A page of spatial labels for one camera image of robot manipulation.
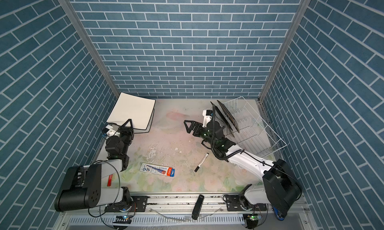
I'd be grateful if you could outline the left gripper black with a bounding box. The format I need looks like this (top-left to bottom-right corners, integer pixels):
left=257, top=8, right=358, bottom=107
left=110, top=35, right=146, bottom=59
left=116, top=119, right=133, bottom=158

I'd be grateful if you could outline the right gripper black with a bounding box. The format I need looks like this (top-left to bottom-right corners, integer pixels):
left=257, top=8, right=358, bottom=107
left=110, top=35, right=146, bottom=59
left=185, top=119, right=217, bottom=149

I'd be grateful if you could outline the dark patterned plate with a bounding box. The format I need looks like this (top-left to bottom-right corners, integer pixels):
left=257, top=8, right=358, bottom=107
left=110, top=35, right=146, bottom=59
left=211, top=102, right=234, bottom=137

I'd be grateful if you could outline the white square plate black rim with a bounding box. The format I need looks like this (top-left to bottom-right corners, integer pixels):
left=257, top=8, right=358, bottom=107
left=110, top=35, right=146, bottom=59
left=132, top=108, right=155, bottom=134

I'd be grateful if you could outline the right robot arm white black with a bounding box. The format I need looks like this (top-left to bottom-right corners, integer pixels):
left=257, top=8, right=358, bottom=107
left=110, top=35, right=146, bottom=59
left=184, top=120, right=303, bottom=221

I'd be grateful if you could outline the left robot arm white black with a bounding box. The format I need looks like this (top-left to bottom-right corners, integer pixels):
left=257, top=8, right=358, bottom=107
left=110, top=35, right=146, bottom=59
left=54, top=119, right=134, bottom=213

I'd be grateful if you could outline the black white marker pen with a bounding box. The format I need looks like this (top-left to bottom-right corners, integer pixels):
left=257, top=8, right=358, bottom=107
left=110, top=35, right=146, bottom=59
left=194, top=153, right=209, bottom=173

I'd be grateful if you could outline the dark plate orange rim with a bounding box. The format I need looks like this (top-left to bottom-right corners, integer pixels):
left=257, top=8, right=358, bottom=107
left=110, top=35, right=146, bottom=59
left=217, top=100, right=240, bottom=133

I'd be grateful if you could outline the red marker pen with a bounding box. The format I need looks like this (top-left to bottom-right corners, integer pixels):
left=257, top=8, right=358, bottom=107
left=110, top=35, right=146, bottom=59
left=107, top=175, right=114, bottom=187

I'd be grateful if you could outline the black remote control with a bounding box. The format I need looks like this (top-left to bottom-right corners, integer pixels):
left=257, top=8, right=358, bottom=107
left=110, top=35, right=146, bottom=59
left=192, top=195, right=205, bottom=221

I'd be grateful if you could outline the blue black tool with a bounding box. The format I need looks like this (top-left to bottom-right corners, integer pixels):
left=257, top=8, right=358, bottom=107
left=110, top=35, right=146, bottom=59
left=273, top=207, right=285, bottom=221

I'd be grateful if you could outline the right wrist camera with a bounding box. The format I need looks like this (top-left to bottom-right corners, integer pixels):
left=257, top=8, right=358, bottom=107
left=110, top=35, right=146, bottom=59
left=203, top=110, right=213, bottom=128

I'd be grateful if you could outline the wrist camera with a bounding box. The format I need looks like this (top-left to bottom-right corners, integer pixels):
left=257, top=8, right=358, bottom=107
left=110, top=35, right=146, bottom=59
left=203, top=110, right=213, bottom=128
left=102, top=124, right=120, bottom=139

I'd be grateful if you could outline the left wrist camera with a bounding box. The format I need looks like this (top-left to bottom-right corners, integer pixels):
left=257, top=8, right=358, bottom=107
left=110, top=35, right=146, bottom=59
left=102, top=124, right=120, bottom=139

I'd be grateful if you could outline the black cable loop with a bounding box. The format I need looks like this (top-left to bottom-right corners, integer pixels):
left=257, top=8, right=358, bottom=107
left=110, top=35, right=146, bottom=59
left=200, top=121, right=238, bottom=162

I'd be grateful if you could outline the white wire dish rack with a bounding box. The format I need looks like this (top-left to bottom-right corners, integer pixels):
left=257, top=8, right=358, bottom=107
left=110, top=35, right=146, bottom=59
left=214, top=97, right=287, bottom=161

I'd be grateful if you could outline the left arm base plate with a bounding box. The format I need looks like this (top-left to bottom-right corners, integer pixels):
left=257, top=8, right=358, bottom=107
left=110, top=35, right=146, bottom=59
left=105, top=196, right=149, bottom=213

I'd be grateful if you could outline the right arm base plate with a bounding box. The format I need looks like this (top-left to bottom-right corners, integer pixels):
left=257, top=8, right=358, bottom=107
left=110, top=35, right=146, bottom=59
left=222, top=195, right=268, bottom=212

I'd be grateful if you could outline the aluminium rail frame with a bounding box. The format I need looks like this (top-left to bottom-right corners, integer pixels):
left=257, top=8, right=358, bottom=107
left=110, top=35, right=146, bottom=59
left=54, top=193, right=317, bottom=230

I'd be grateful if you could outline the white slotted cable duct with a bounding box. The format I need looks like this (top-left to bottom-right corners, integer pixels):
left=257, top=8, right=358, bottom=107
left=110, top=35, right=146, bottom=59
left=69, top=214, right=245, bottom=227

